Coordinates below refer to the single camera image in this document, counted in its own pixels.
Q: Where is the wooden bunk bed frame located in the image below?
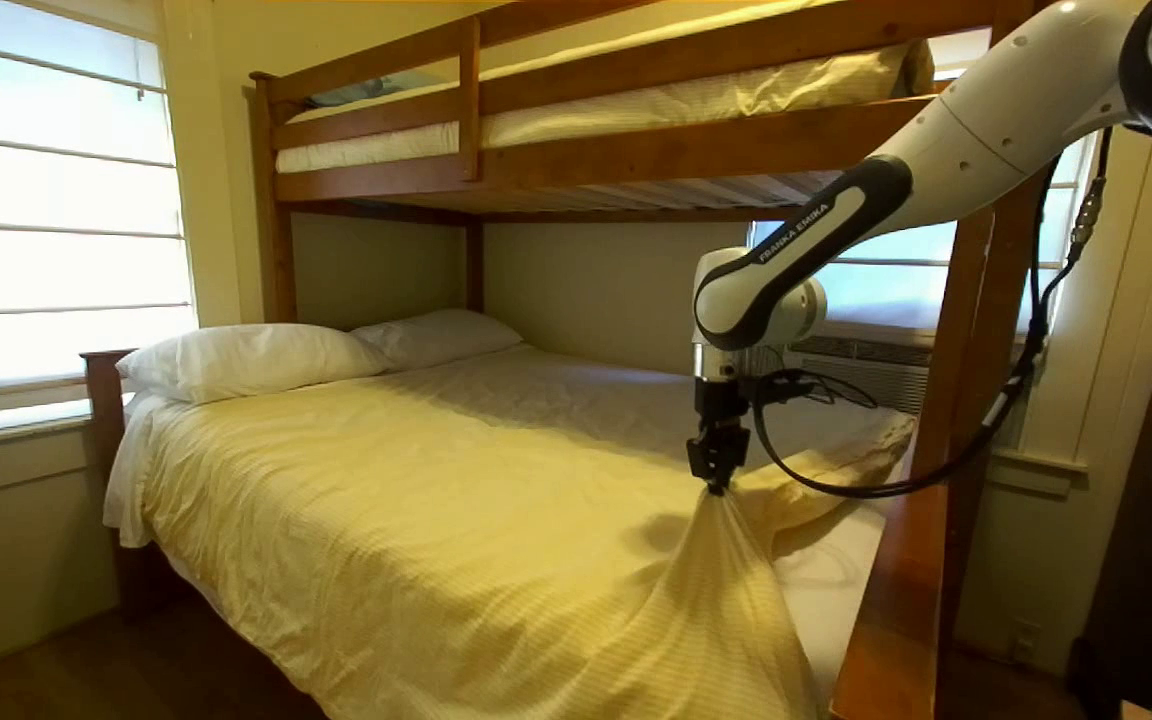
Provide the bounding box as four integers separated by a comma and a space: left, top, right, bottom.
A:
79, 0, 1064, 720

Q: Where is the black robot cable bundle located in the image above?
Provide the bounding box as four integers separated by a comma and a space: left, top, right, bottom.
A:
749, 125, 1120, 505

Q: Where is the upper bunk mattress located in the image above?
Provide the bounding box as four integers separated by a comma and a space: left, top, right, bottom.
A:
271, 36, 935, 181

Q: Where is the small white pillow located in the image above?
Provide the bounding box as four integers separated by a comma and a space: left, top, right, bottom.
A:
349, 310, 527, 378

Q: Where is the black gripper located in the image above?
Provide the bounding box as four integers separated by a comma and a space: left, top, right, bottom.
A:
686, 378, 756, 501

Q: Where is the small window above air conditioner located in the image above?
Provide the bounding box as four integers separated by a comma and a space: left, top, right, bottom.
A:
742, 25, 1106, 350

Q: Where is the white fitted mattress sheet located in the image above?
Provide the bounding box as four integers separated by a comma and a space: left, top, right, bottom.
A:
773, 501, 898, 701

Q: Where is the window air conditioner unit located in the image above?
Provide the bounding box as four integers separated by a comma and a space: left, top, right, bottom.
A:
790, 329, 1047, 408

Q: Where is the yellow striped bed sheet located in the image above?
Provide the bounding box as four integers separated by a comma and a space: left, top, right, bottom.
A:
132, 346, 925, 720

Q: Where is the large white pillow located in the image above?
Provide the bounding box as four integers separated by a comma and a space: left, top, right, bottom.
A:
117, 322, 390, 408

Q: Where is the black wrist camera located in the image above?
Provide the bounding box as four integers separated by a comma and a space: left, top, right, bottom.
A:
749, 370, 824, 408

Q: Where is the window with white blinds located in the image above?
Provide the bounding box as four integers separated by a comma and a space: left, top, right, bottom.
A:
0, 0, 199, 452

